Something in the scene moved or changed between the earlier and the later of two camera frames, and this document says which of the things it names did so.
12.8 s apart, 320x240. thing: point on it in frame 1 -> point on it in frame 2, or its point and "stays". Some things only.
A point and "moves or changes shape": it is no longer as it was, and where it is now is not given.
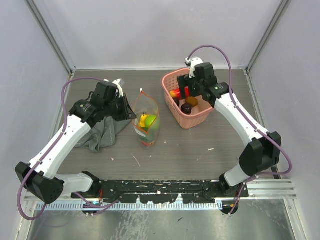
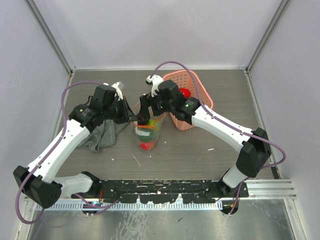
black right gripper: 184,81 -> 146,101
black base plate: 163,191 stays
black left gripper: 130,114 stays
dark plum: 186,108 moves or changes shape
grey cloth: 103,134 stays
